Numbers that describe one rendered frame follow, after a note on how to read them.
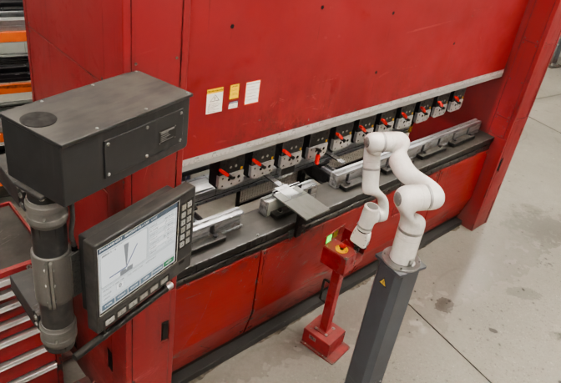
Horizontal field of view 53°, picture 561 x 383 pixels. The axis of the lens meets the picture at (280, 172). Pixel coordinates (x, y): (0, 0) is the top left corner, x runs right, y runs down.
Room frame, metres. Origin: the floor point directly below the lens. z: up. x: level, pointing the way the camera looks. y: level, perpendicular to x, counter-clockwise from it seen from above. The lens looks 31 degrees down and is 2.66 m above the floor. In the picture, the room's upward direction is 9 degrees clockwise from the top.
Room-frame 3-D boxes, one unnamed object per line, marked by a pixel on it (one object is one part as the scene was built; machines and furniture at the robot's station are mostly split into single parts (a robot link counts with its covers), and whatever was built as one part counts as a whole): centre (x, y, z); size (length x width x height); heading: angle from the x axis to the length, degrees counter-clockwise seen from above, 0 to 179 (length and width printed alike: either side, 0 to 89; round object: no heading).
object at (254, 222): (3.08, -0.51, 0.85); 3.00 x 0.21 x 0.04; 136
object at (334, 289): (2.51, -0.42, 0.39); 0.05 x 0.05 x 0.54; 55
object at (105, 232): (1.45, 0.44, 1.42); 0.45 x 0.12 x 0.36; 152
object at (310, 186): (2.68, -0.07, 0.92); 0.39 x 0.06 x 0.10; 136
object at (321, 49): (3.11, -0.48, 1.74); 3.00 x 0.08 x 0.80; 136
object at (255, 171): (2.48, 0.12, 1.26); 0.15 x 0.09 x 0.17; 136
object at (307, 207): (2.54, -0.14, 1.00); 0.26 x 0.18 x 0.01; 46
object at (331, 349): (2.50, -0.44, 0.06); 0.25 x 0.20 x 0.12; 55
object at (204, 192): (3.14, -0.09, 0.93); 2.30 x 0.14 x 0.10; 136
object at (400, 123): (3.35, -0.71, 1.26); 0.15 x 0.09 x 0.17; 136
